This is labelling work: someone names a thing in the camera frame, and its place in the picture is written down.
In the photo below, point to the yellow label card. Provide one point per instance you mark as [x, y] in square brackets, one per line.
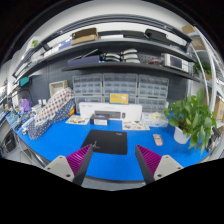
[118, 98]

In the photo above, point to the right grey drawer cabinet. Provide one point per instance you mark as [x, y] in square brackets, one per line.
[152, 93]

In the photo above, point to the right picture card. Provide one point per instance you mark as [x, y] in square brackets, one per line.
[134, 126]

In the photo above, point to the green potted plant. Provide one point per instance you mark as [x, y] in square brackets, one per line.
[193, 118]

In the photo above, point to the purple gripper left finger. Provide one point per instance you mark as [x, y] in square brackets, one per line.
[73, 167]

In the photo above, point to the stacked white headsets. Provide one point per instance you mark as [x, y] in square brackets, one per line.
[129, 56]

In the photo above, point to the black mouse pad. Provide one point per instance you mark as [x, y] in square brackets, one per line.
[107, 142]

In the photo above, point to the black case on shelf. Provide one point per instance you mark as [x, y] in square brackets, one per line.
[154, 35]

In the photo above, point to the clear plastic box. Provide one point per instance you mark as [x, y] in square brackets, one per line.
[155, 119]

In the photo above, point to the middle grey drawer cabinet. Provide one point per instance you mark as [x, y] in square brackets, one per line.
[120, 83]

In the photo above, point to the white keyboard box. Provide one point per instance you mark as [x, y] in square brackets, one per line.
[129, 112]

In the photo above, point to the left grey drawer cabinet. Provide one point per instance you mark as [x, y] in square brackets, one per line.
[88, 88]

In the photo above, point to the blue desk mat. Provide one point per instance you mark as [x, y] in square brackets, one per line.
[63, 139]

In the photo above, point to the beige storage bin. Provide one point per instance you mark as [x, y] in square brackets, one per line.
[56, 86]

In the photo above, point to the grey drawer cabinet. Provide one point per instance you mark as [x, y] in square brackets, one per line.
[152, 93]
[120, 83]
[88, 88]

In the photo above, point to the white instrument on shelf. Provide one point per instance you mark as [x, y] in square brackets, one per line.
[175, 62]

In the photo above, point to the purple toy figure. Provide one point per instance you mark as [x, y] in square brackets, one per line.
[25, 105]

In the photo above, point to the cardboard box on shelf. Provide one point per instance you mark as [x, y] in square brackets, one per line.
[84, 35]

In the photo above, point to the left picture card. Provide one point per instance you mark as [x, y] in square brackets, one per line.
[77, 120]

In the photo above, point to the dark blue flat box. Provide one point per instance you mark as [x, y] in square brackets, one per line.
[84, 61]

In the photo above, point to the small black box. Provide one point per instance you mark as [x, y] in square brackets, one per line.
[99, 120]

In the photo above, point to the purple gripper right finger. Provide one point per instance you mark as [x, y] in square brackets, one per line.
[154, 166]

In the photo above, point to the patterned fabric bag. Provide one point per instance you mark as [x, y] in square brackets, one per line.
[58, 108]

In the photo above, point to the picture card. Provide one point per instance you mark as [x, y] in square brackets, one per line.
[77, 120]
[134, 126]

